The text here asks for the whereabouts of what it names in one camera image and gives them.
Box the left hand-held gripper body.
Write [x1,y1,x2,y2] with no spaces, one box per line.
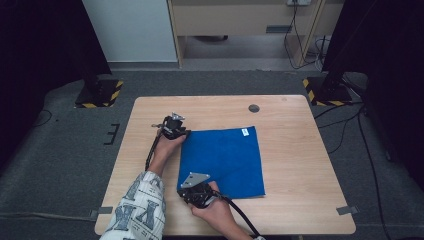
[151,112,188,141]

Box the grey floor cable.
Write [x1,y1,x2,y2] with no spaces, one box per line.
[0,211,98,223]

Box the black striped stand base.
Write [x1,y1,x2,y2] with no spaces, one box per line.
[302,76,354,108]
[74,78,125,109]

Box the beige wooden cabinet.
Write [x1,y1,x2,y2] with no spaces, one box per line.
[166,0,346,70]

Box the black curtain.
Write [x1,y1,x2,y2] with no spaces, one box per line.
[321,0,424,193]
[0,0,113,169]

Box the black hanging power cable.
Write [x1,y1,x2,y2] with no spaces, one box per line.
[282,0,322,71]

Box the person's right hand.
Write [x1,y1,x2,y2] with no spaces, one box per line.
[191,181,239,231]

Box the thin black looped cable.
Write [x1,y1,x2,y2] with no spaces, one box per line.
[31,108,54,129]

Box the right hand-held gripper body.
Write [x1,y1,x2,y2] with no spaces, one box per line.
[180,172,221,210]

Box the blue cloth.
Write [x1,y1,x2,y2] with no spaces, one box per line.
[176,125,267,200]

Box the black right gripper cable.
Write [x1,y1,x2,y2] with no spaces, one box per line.
[212,190,262,238]

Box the white panel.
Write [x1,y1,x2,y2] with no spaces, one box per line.
[82,0,179,64]

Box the grey tape piece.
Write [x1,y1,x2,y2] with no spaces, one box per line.
[335,205,361,216]
[88,206,114,220]

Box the long black floor cable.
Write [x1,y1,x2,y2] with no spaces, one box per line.
[356,109,392,240]

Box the person's left hand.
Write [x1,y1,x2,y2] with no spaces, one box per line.
[153,129,187,161]

